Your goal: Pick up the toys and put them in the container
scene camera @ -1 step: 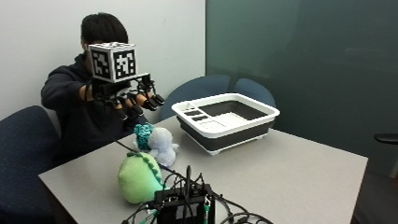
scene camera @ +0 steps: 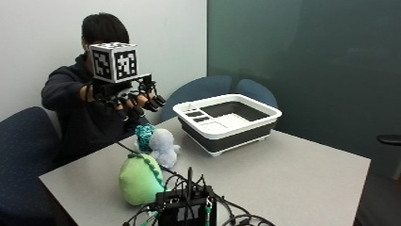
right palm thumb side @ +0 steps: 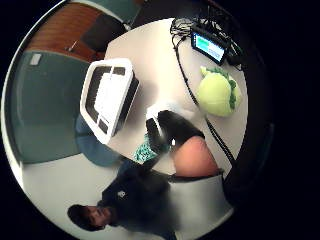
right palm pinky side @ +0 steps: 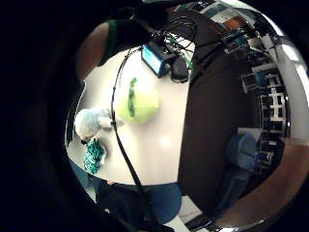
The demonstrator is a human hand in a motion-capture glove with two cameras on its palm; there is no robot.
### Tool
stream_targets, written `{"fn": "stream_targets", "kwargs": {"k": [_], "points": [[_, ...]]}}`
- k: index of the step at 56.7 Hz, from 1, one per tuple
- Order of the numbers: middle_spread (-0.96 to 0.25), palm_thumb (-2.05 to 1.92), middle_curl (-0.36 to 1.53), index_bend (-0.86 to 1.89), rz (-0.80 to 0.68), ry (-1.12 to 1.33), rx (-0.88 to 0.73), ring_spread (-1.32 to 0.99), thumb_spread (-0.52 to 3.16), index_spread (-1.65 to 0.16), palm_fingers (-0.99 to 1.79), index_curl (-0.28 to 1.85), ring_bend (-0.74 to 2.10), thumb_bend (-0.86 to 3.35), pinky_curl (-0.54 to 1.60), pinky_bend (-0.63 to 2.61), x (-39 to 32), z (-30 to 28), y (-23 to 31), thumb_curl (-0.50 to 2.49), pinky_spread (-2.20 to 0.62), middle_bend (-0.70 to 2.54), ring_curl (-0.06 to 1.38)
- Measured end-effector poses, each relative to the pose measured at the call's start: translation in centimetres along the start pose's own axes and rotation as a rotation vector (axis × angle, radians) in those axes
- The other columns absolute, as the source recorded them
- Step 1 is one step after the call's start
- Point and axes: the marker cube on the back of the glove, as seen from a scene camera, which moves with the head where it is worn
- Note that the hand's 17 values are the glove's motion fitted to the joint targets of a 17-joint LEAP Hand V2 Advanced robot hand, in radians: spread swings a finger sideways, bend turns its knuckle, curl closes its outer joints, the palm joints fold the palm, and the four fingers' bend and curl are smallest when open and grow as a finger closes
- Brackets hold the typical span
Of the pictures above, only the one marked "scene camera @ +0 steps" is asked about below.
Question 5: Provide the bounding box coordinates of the grey plush toy teal mane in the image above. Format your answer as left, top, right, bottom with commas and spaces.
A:
133, 123, 181, 170

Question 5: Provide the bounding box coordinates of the white cube with black markers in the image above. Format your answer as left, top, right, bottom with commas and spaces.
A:
87, 41, 140, 85

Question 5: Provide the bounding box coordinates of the the person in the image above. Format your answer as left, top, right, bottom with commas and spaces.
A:
40, 12, 153, 168

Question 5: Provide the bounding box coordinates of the blue round-backed chair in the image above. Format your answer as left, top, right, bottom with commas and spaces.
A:
158, 74, 234, 123
234, 78, 280, 109

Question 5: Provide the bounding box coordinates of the green dinosaur plush toy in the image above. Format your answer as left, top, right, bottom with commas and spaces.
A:
117, 152, 169, 207

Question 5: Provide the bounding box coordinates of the white and grey dish tub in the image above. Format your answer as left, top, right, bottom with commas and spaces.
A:
172, 93, 284, 157

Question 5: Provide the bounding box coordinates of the large dark blue chair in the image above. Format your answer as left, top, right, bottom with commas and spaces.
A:
0, 105, 63, 226

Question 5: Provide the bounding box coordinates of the black electronics box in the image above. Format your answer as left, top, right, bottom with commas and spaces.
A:
154, 167, 220, 226

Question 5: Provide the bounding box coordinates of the black chair armrest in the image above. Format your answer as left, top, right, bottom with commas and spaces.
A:
376, 134, 401, 146

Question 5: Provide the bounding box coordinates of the long black glove cable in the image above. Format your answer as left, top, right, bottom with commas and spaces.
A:
116, 140, 189, 184

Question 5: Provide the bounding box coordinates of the green cable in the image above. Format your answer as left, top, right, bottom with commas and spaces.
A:
137, 210, 160, 226

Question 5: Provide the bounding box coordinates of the black looped cable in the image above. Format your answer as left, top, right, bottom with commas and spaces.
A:
214, 193, 278, 226

